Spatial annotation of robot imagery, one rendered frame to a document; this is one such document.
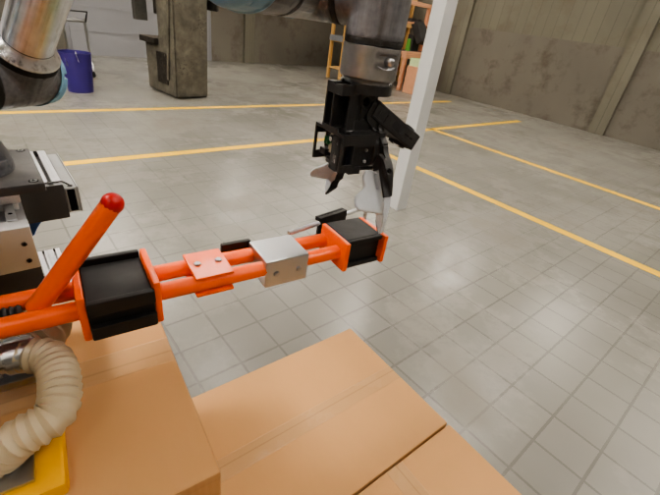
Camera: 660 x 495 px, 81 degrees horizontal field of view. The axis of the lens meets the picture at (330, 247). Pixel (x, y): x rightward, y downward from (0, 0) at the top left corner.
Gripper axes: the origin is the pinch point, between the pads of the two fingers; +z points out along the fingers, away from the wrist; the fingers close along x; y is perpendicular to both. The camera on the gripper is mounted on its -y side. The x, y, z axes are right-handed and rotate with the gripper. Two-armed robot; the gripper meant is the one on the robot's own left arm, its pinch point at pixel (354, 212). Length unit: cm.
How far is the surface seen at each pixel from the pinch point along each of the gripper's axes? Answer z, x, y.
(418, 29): -26, -770, -759
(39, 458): 15.9, 11.3, 45.4
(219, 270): 3.4, 3.1, 23.6
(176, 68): 70, -597, -123
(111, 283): 3.2, 1.4, 35.8
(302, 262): 4.6, 3.9, 11.5
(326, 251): 4.0, 3.4, 7.0
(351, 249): 4.3, 3.9, 2.6
